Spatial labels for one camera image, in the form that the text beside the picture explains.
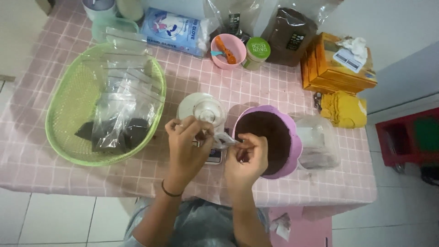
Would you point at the person's right hand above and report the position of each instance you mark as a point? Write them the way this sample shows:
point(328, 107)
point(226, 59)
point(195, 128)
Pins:
point(245, 171)

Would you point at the person's left hand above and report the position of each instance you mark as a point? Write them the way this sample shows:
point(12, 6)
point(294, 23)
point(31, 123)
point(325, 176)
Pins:
point(185, 154)

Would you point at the small clear plastic bag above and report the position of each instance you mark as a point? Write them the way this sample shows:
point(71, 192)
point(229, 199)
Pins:
point(223, 140)

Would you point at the black wristband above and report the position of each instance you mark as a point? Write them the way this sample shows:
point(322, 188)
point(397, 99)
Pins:
point(170, 194)

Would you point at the brown powder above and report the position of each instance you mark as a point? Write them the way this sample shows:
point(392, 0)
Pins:
point(274, 133)

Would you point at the clear plastic cup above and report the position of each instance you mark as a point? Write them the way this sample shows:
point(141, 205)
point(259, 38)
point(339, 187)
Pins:
point(205, 109)

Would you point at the white kitchen scale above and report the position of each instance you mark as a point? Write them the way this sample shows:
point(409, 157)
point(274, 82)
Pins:
point(187, 104)

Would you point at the purple plastic bowl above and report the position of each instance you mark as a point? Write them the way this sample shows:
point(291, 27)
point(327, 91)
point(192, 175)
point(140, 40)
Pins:
point(295, 151)

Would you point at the bags filled with dark powder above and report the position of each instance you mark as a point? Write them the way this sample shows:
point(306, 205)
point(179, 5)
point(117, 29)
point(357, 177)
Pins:
point(132, 132)

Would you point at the crumpled paper scrap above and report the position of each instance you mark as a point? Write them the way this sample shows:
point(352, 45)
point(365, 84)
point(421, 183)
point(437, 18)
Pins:
point(282, 226)

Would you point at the person's grey shirt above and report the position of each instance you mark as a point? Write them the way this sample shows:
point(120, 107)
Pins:
point(202, 223)

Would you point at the pink checkered tablecloth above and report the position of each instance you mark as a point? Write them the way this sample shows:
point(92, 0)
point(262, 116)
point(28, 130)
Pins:
point(192, 79)

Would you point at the clear plastic jar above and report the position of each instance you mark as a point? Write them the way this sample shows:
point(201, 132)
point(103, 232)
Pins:
point(317, 144)

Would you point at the pink stool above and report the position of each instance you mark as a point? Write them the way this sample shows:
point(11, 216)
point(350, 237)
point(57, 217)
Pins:
point(305, 228)

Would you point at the pile of empty clear bags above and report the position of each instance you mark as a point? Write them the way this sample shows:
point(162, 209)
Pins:
point(128, 82)

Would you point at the pink plastic bowl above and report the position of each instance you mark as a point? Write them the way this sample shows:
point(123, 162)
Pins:
point(219, 60)

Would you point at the bunch of keys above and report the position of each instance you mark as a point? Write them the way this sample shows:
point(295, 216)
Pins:
point(317, 100)

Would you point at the teal plastic spoon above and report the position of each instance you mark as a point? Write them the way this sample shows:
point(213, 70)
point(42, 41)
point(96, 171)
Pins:
point(216, 53)

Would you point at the orange plastic scoop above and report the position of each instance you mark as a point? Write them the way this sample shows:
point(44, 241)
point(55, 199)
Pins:
point(226, 51)

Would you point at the yellow cloth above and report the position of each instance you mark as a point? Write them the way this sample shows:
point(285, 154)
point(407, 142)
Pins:
point(343, 109)

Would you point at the jar with green lid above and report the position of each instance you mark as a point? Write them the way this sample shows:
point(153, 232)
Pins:
point(256, 51)

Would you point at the blue glove packet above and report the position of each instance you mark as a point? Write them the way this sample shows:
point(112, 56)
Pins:
point(171, 31)

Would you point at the orange cardboard box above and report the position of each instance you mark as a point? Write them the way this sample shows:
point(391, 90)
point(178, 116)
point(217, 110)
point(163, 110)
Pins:
point(325, 73)

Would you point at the green mesh basket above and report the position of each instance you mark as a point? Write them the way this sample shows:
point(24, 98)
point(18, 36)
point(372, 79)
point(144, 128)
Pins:
point(65, 113)

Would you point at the large bag of brown powder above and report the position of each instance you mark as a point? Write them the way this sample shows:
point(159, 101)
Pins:
point(288, 37)

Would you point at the clear bag with dark label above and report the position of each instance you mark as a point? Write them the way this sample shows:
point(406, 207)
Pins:
point(236, 19)

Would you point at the green translucent container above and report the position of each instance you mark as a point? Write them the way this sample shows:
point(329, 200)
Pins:
point(103, 29)

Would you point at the red plastic rack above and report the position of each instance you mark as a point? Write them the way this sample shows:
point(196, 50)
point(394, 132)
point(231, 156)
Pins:
point(394, 140)

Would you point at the pale bottle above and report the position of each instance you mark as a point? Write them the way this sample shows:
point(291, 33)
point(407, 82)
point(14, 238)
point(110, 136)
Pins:
point(130, 8)

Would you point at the crumpled white tissue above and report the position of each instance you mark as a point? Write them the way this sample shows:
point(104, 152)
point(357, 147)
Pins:
point(355, 46)

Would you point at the white cup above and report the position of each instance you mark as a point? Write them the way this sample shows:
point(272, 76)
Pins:
point(97, 8)

